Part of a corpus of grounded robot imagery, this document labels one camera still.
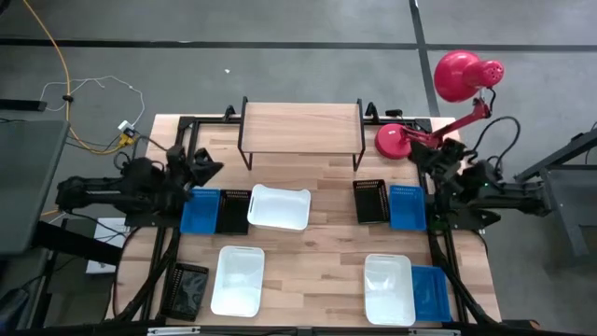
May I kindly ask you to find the black plastic basket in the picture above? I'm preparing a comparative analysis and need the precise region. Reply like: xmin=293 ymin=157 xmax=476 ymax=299
xmin=215 ymin=189 xmax=253 ymax=236
xmin=159 ymin=261 xmax=210 ymax=323
xmin=352 ymin=178 xmax=391 ymax=225

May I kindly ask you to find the white cardboard box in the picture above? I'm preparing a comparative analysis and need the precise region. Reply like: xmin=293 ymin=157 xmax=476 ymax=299
xmin=86 ymin=217 xmax=130 ymax=275

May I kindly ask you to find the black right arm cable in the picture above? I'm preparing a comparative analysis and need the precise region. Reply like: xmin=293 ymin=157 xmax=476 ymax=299
xmin=465 ymin=115 xmax=522 ymax=175

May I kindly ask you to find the black slanted beam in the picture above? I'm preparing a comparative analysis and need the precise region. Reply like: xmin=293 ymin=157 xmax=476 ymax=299
xmin=32 ymin=221 xmax=125 ymax=267

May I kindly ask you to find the black aluminium table frame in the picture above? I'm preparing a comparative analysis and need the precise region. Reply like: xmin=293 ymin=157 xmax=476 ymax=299
xmin=106 ymin=105 xmax=503 ymax=328

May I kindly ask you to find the yellow floor cable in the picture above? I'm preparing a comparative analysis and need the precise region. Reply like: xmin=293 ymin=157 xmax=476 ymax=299
xmin=21 ymin=0 xmax=137 ymax=218

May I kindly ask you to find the red desk lamp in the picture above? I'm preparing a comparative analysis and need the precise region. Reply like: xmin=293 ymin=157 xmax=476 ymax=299
xmin=374 ymin=49 xmax=506 ymax=161

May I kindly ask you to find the blue plastic basket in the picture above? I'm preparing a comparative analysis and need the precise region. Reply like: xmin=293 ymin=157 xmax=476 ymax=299
xmin=410 ymin=264 xmax=452 ymax=323
xmin=179 ymin=186 xmax=222 ymax=235
xmin=388 ymin=184 xmax=428 ymax=232

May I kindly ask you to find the wooden shelf with black legs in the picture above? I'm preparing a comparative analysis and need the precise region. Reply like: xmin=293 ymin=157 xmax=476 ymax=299
xmin=236 ymin=96 xmax=367 ymax=172

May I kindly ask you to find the thin white floor cable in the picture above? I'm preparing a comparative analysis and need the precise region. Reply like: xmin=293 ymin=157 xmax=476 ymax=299
xmin=39 ymin=75 xmax=146 ymax=130

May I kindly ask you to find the grey metal stand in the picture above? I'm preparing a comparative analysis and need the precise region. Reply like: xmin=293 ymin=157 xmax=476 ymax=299
xmin=512 ymin=128 xmax=597 ymax=272

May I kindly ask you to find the grey side table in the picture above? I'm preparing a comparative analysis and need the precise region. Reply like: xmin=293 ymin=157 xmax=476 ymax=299
xmin=0 ymin=119 xmax=71 ymax=256

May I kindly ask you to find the black floor bar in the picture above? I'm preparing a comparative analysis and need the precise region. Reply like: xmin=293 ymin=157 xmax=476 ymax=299
xmin=0 ymin=98 xmax=48 ymax=112

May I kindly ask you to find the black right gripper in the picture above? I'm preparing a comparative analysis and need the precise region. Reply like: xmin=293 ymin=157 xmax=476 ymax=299
xmin=410 ymin=138 xmax=467 ymax=188

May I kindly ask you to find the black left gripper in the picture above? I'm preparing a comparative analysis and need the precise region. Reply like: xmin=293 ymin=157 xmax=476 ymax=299
xmin=166 ymin=145 xmax=224 ymax=190

